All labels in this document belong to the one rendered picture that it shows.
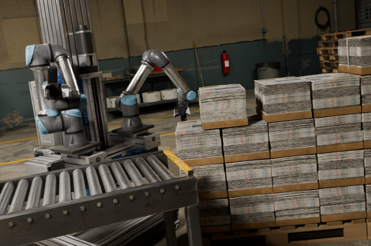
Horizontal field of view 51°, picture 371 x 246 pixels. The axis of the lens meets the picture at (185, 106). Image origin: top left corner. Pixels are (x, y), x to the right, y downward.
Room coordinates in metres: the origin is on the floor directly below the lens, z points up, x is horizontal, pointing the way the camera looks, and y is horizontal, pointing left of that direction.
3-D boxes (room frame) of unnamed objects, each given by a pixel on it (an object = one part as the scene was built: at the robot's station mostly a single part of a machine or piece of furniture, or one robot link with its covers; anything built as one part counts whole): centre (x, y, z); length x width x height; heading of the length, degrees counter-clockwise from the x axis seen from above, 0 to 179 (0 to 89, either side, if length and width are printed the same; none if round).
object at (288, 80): (2.53, -0.64, 1.06); 0.37 x 0.29 x 0.01; 178
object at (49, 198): (1.68, 0.65, 0.77); 0.47 x 0.05 x 0.05; 17
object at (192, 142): (2.54, -0.50, 0.42); 1.17 x 0.39 x 0.83; 88
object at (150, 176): (1.81, 0.21, 0.77); 0.47 x 0.05 x 0.05; 17
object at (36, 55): (2.34, 0.83, 1.19); 0.15 x 0.12 x 0.55; 115
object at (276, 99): (2.54, -0.63, 0.95); 0.38 x 0.29 x 0.23; 178
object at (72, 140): (2.40, 0.71, 0.87); 0.15 x 0.15 x 0.10
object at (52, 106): (2.11, 0.70, 1.12); 0.11 x 0.08 x 0.11; 115
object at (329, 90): (2.52, -0.93, 0.95); 0.38 x 0.29 x 0.23; 178
